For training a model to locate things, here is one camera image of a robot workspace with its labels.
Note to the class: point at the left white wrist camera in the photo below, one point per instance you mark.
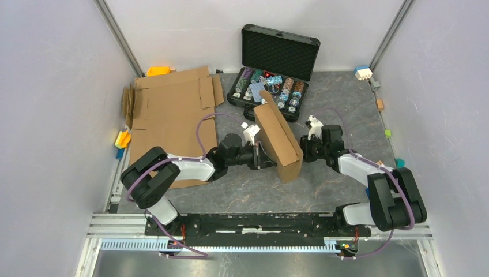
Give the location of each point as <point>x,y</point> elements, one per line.
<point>250,132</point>

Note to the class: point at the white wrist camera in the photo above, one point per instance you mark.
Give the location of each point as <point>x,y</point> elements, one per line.
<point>250,132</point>
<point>315,128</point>

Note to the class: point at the small blue block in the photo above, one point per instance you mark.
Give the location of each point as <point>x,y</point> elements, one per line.
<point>120,153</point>

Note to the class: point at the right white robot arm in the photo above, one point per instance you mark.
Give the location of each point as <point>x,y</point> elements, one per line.
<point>394,200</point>

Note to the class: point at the small grey block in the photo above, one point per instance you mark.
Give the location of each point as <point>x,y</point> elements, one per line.
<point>374,85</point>

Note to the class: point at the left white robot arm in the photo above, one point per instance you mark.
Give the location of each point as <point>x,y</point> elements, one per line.
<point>148,179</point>

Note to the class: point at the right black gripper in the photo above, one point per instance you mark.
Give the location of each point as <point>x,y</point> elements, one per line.
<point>304,143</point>

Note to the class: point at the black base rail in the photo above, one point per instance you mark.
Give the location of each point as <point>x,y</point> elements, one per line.
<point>265,229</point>

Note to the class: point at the small teal block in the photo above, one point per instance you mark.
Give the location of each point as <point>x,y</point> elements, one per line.
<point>399,162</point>

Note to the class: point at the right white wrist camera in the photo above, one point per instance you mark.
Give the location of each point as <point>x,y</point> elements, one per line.
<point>315,128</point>

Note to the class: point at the yellow orange toy block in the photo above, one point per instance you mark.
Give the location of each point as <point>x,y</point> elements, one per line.
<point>122,140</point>

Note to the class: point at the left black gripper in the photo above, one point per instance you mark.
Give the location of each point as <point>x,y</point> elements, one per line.
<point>260,160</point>

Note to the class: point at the brown cardboard box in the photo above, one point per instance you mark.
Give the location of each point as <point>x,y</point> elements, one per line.
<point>278,140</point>

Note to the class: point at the flat cardboard sheet stack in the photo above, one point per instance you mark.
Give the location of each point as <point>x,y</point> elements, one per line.
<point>169,110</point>

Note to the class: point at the yellow plastic toy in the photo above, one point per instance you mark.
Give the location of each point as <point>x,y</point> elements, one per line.
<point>159,70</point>

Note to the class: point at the small orange wooden block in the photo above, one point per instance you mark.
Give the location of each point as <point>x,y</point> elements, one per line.
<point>380,105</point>

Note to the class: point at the black poker chip case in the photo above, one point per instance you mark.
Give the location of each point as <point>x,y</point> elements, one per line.
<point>281,63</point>

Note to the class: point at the blue white toy block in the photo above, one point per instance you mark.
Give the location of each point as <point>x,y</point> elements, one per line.
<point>363,72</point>

